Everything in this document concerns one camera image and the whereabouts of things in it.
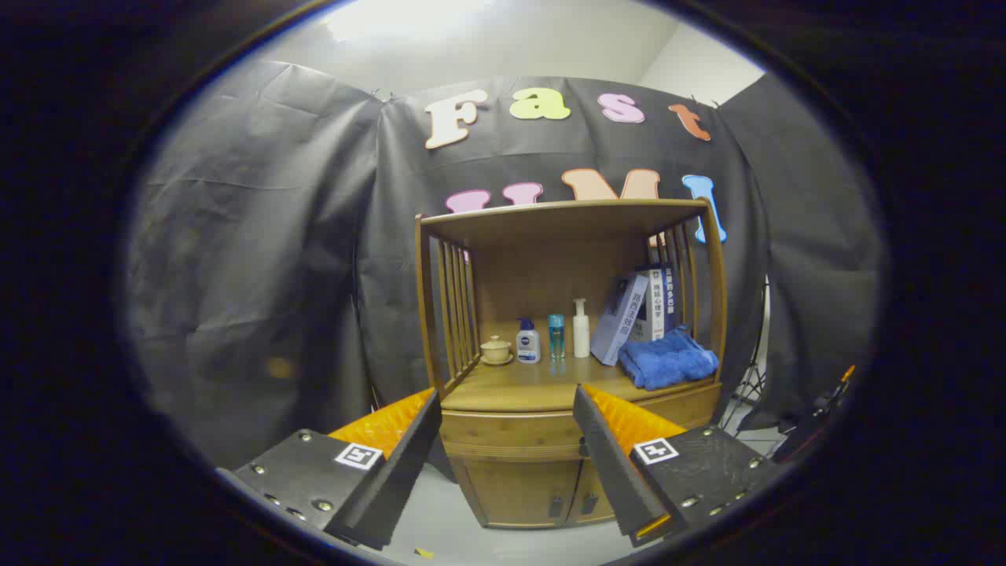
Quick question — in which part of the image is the black tripod stand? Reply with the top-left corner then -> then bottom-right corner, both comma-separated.
719,275 -> 775,429

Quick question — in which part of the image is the black backdrop cloth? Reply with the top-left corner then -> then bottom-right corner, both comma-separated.
126,59 -> 885,472

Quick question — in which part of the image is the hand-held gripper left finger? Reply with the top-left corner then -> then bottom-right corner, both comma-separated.
216,387 -> 442,551

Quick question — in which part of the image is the wooden countertop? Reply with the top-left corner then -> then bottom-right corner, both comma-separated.
442,355 -> 718,413

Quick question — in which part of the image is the lavender book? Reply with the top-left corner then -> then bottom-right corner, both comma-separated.
590,273 -> 651,367

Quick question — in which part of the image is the wooden cabinet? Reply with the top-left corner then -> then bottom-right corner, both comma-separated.
415,198 -> 729,529

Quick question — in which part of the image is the white bottle with blue cap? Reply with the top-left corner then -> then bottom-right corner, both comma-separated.
516,318 -> 542,365

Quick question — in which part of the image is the black device with orange tip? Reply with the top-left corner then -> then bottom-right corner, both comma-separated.
774,364 -> 857,465

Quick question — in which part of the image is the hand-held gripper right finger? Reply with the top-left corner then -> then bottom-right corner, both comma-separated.
572,384 -> 780,549

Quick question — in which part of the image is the blue towel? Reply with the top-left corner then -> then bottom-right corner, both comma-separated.
618,326 -> 720,391

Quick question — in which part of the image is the dark blue book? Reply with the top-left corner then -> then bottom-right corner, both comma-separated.
663,264 -> 681,333

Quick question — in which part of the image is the white pump bottle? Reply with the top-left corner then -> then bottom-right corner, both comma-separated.
572,298 -> 591,359

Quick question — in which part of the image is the wooden drawer with black knob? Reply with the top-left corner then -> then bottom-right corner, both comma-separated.
439,383 -> 724,463

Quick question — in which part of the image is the white book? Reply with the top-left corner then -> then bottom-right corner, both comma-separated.
633,270 -> 667,343

